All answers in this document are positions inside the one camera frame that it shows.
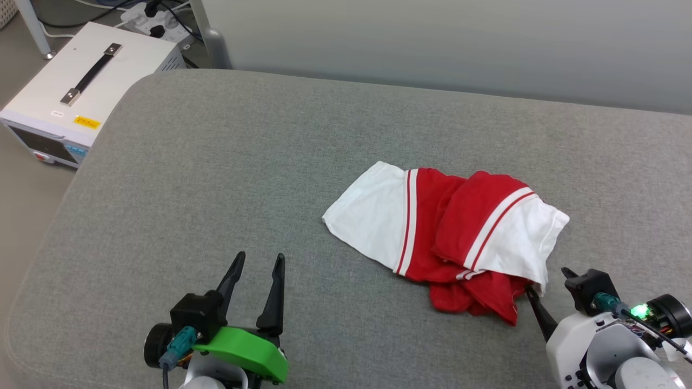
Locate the white desk frame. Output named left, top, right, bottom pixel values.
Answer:
left=15, top=0, right=56, bottom=60

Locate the white perforated laundry basket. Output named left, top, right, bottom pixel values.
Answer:
left=0, top=0, right=20, bottom=30

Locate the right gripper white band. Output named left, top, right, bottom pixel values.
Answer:
left=525, top=267, right=692, bottom=389

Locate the pale grey partition panel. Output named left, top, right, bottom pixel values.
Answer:
left=189, top=0, right=692, bottom=116

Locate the black camera cable teal plug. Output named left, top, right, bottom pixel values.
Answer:
left=159, top=325, right=197, bottom=389
left=594, top=292, right=692, bottom=358

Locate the white power supply box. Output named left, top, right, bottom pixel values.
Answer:
left=0, top=22, right=187, bottom=169

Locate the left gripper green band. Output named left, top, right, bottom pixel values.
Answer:
left=144, top=251, right=289, bottom=385

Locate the white power strip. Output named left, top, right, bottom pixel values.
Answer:
left=120, top=0, right=196, bottom=44

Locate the red white basketball jersey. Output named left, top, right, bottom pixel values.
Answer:
left=322, top=160, right=570, bottom=327

